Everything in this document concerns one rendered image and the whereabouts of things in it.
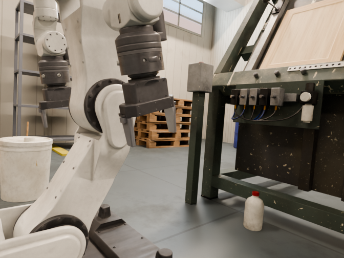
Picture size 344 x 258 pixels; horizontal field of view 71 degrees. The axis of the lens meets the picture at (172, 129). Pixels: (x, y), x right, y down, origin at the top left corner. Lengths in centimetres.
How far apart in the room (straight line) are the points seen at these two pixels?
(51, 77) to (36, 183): 102
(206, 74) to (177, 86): 389
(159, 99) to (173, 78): 491
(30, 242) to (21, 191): 116
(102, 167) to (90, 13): 36
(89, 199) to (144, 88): 33
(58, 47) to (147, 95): 44
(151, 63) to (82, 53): 22
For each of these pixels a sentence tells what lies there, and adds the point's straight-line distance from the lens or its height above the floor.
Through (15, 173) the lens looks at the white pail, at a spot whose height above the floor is 18.
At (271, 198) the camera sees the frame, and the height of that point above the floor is 15.
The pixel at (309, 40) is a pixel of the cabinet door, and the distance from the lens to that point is 168.
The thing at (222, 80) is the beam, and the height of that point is 84.
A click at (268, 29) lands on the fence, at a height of 122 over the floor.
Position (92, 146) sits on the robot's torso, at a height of 51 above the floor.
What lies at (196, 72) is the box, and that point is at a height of 86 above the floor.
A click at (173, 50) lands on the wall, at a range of 546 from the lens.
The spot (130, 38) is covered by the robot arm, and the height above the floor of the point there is 73.
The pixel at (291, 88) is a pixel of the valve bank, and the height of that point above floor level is 77.
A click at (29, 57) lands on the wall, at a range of 418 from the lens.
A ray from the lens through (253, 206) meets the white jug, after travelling 142.
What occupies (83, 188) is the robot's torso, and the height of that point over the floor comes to 40.
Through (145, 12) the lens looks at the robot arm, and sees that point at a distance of 45.
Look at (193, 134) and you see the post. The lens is 160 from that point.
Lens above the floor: 60
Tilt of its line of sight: 4 degrees down
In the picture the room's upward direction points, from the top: 4 degrees clockwise
